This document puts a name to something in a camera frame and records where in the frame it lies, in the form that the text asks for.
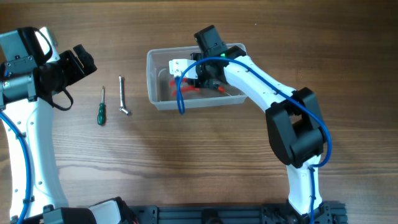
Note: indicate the black red screwdriver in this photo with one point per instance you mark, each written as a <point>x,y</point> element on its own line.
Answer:
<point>222,90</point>

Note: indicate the green handled screwdriver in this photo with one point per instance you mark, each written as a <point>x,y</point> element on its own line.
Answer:
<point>101,117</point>

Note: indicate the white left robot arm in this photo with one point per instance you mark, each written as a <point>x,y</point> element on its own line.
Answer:
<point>37,195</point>

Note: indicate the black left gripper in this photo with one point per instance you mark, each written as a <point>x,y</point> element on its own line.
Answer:
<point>77,70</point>

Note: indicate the red handled cutters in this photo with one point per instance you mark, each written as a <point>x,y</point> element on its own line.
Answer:
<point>186,87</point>

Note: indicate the clear plastic container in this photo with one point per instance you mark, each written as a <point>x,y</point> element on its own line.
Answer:
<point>160,94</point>

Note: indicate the black aluminium frame rail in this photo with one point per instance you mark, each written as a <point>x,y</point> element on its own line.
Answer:
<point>269,213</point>

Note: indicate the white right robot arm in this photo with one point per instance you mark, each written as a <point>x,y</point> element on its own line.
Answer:
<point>297,133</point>

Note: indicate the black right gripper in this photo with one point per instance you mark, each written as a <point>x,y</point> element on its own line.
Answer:
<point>206,82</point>

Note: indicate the silver socket wrench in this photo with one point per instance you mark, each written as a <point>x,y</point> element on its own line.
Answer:
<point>122,107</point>

